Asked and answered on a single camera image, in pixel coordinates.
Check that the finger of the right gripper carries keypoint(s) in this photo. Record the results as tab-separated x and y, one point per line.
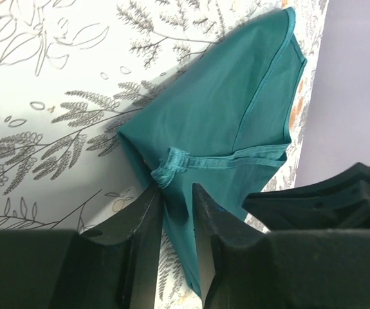
340	202

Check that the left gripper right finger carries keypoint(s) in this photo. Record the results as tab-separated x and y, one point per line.
240	267

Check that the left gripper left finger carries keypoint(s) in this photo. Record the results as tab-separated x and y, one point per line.
112	265

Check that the teal cloth napkin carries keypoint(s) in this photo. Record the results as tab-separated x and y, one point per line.
223	124

